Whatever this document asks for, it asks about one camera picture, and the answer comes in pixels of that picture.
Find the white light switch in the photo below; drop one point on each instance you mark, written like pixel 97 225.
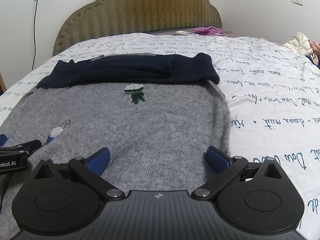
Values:
pixel 298 2

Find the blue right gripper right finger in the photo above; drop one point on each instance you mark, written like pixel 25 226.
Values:
pixel 217 160

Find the pile of clothes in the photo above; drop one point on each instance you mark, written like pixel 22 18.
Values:
pixel 302 45

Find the white power strip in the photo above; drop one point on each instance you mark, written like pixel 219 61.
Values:
pixel 184 33

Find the olive upholstered headboard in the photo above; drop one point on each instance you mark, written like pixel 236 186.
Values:
pixel 114 17

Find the white script-print bed sheet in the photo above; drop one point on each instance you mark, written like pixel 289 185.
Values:
pixel 272 94

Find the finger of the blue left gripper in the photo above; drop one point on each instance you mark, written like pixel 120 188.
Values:
pixel 3 139

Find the wooden bedside furniture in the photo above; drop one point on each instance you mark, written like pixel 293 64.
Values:
pixel 2 85

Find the purple cloth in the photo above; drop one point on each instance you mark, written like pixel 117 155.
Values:
pixel 207 31

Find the grey sweater navy sleeves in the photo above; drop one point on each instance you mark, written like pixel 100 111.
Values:
pixel 157 114

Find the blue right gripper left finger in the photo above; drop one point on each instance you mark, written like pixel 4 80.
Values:
pixel 98 161

